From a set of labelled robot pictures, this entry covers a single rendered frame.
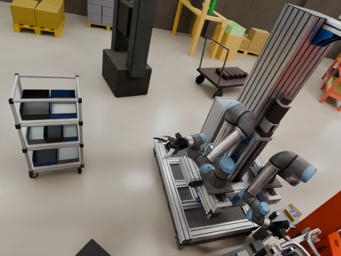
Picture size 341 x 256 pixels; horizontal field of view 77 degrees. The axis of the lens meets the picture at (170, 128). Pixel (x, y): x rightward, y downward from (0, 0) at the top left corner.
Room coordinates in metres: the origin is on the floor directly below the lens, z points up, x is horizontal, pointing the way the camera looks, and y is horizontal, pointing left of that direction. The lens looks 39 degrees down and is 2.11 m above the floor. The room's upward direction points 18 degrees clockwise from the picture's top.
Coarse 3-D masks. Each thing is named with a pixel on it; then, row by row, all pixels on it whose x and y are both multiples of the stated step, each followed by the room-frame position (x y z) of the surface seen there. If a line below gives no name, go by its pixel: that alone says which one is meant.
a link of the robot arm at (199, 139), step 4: (192, 136) 1.06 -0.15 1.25; (196, 136) 1.07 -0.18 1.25; (200, 136) 1.08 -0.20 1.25; (204, 136) 1.10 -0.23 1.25; (196, 140) 1.04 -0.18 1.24; (200, 140) 1.06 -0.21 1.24; (204, 140) 1.08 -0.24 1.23; (196, 144) 1.04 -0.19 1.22; (200, 144) 1.06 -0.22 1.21; (196, 148) 1.05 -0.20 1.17
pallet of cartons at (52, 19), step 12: (24, 0) 4.67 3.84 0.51; (48, 0) 5.16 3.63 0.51; (60, 0) 5.44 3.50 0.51; (12, 12) 4.17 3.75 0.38; (24, 12) 4.27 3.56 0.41; (36, 12) 4.36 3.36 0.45; (48, 12) 4.45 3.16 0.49; (60, 12) 4.92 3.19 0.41; (24, 24) 4.25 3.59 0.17; (36, 24) 4.35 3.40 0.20; (48, 24) 4.44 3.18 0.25; (60, 24) 4.81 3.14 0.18; (60, 36) 4.56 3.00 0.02
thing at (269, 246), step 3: (270, 243) 0.69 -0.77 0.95; (273, 243) 0.70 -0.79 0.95; (264, 246) 0.69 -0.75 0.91; (267, 246) 0.68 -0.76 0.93; (270, 246) 0.68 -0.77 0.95; (273, 246) 0.68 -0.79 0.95; (267, 249) 0.67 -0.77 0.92; (267, 252) 0.66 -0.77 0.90; (270, 252) 0.65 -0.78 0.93; (279, 252) 0.66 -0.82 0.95; (270, 255) 0.64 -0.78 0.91; (273, 255) 0.64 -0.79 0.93; (276, 255) 0.63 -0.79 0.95; (279, 255) 0.64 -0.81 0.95
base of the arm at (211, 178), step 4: (212, 172) 1.16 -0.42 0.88; (208, 176) 1.15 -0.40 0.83; (212, 176) 1.13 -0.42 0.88; (216, 176) 1.11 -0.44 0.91; (208, 180) 1.12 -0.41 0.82; (212, 180) 1.10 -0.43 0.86; (216, 180) 1.10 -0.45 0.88; (220, 180) 1.10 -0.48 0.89; (224, 180) 1.11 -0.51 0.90; (212, 184) 1.09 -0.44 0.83; (216, 184) 1.09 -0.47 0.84; (220, 184) 1.09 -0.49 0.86; (224, 184) 1.10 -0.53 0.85
